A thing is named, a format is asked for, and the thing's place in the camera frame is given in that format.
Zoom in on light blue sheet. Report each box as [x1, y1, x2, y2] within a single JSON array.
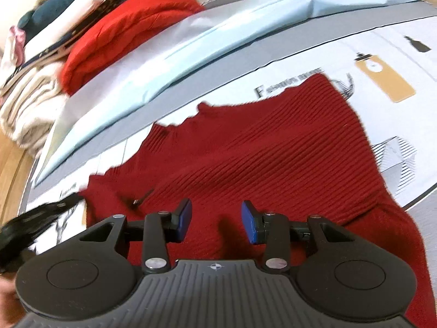
[[33, 0, 423, 186]]

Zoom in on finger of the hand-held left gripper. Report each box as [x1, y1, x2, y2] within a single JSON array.
[[33, 192, 86, 228]]

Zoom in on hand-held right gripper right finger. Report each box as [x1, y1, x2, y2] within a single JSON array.
[[241, 200, 346, 275]]

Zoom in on white folded quilt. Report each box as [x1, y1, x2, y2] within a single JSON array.
[[23, 0, 138, 60]]

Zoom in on pink and white cloth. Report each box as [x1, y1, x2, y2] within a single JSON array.
[[8, 25, 27, 66]]

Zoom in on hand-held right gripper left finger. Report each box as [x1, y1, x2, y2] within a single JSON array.
[[78, 198, 193, 275]]

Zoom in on cream folded blanket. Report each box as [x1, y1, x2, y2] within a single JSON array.
[[0, 60, 69, 158]]

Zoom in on dark red knit sweater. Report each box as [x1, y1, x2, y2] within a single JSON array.
[[80, 73, 433, 319]]

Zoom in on white printed bed sheet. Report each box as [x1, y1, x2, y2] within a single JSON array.
[[25, 16, 437, 257]]

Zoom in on red folded blanket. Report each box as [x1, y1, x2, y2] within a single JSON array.
[[58, 0, 206, 97]]

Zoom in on dark teal garment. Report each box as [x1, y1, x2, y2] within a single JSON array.
[[16, 0, 100, 42]]

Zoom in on wooden headboard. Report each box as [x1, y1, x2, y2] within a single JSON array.
[[0, 133, 39, 228]]

